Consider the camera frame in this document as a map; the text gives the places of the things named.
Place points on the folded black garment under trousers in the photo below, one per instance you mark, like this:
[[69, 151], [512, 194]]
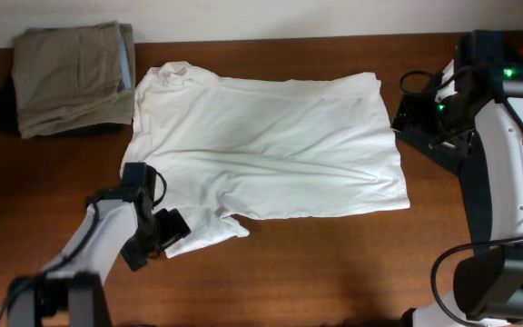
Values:
[[9, 124]]

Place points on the white printed t-shirt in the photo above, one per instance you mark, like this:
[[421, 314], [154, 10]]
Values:
[[228, 148]]

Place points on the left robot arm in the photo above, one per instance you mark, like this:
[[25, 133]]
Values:
[[120, 221]]

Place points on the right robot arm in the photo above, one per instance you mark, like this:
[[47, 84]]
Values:
[[488, 286]]

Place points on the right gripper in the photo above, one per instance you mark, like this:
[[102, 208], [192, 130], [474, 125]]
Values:
[[418, 119]]

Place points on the folded khaki trousers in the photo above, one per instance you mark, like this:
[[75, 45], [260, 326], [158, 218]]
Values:
[[75, 78]]

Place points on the dark green t-shirt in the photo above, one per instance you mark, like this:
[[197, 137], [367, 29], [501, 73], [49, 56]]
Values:
[[464, 156]]

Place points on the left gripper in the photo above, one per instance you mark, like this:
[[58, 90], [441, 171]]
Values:
[[173, 227]]

